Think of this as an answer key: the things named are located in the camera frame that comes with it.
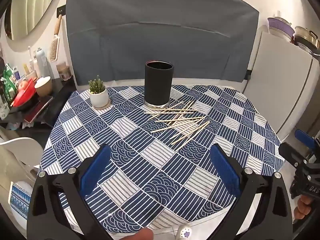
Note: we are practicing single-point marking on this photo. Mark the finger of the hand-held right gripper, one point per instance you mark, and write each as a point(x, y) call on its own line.
point(290, 153)
point(303, 136)

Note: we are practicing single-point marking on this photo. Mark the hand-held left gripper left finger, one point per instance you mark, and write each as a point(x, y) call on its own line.
point(96, 166)

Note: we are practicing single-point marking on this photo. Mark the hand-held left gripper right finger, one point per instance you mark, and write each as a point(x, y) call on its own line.
point(225, 167)

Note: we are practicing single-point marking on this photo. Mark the pile of wooden chopsticks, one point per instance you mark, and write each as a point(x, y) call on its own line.
point(170, 112)

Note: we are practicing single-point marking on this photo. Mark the black cylindrical utensil holder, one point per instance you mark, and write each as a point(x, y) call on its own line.
point(158, 85)

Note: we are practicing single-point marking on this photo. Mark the person's right hand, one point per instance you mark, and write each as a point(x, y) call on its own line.
point(302, 205)

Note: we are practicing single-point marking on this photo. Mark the person's left hand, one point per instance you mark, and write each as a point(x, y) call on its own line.
point(140, 235)

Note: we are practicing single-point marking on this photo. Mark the blue white patterned tablecloth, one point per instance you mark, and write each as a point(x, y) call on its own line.
point(150, 175)

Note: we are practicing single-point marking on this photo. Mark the white refrigerator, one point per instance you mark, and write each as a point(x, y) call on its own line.
point(280, 80)

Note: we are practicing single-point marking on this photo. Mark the small potted cactus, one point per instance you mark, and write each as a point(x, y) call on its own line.
point(98, 97)

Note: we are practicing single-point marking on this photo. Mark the white clog shoe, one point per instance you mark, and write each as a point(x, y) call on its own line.
point(183, 232)

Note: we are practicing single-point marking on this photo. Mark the black side table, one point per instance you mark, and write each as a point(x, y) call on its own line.
point(60, 95)

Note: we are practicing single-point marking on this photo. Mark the red book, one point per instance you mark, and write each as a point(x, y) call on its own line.
point(37, 110)

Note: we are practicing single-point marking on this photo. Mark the white plastic chair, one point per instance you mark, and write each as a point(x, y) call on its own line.
point(15, 150)

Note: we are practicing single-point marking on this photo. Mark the blue patterned box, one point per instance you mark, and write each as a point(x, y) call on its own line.
point(20, 200)

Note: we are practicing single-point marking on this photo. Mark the beige bowl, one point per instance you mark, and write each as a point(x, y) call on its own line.
point(43, 86)

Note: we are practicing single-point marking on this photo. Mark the pink jar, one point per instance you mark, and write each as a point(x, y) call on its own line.
point(63, 72)

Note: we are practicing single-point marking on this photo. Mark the red plastic colander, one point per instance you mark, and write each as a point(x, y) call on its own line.
point(23, 97)

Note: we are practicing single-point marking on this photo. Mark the steel cooking pot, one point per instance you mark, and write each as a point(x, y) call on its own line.
point(303, 36)

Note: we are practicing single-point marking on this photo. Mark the red apple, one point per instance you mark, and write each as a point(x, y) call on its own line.
point(24, 85)

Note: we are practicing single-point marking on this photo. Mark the purple lidded pot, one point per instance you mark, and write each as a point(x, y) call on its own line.
point(280, 26)

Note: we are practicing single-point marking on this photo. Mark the grey spray can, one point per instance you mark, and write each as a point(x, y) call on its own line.
point(41, 62)

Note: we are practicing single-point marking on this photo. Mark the white bottle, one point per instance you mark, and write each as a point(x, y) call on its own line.
point(32, 66)

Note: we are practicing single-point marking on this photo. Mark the green snack bag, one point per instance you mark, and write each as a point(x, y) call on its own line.
point(8, 80)

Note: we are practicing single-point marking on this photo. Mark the wooden hairbrush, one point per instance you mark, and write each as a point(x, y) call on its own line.
point(53, 47)

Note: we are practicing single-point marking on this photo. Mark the grey backdrop cloth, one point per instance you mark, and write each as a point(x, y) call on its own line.
point(162, 30)

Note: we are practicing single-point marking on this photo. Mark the black wall socket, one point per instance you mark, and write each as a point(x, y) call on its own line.
point(61, 10)

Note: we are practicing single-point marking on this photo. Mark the round wall mirror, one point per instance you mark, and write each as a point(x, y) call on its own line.
point(30, 5)

